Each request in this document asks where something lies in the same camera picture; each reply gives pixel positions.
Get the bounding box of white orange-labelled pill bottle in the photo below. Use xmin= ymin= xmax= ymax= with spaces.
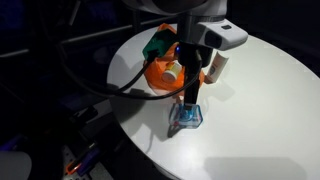
xmin=162 ymin=60 xmax=182 ymax=83

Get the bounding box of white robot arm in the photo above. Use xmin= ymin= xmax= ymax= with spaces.
xmin=122 ymin=0 xmax=248 ymax=110

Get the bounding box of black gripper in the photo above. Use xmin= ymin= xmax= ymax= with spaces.
xmin=178 ymin=42 xmax=213 ymax=110

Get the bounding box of blue Mentos mint container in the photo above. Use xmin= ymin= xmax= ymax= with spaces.
xmin=169 ymin=103 xmax=203 ymax=129

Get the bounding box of white tube with blue label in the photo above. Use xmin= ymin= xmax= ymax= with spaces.
xmin=207 ymin=52 xmax=229 ymax=83

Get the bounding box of black cable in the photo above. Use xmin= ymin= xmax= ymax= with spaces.
xmin=36 ymin=0 xmax=204 ymax=101

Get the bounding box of orange-handled tool on floor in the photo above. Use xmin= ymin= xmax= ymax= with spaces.
xmin=65 ymin=143 xmax=100 ymax=176

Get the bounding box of orange plastic bag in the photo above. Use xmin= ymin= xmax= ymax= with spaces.
xmin=143 ymin=23 xmax=206 ymax=98

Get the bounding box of green wrist camera box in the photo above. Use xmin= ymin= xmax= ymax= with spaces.
xmin=142 ymin=29 xmax=178 ymax=59

